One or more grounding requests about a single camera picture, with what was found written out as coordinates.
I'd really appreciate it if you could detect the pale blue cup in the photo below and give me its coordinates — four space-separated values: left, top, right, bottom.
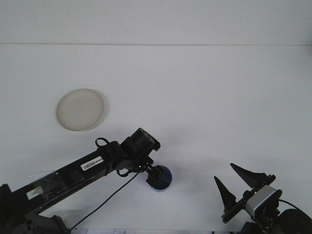
147 165 173 193

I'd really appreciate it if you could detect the pale round plate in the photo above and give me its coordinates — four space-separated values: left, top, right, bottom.
56 88 109 132

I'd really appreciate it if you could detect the grey gripper camera box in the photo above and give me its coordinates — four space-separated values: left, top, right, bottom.
244 184 283 215

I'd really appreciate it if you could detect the long thin black cable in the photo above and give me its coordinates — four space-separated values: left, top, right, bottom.
278 198 312 220
69 167 147 231

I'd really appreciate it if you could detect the short black cable loop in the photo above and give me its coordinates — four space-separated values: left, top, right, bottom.
95 137 110 149

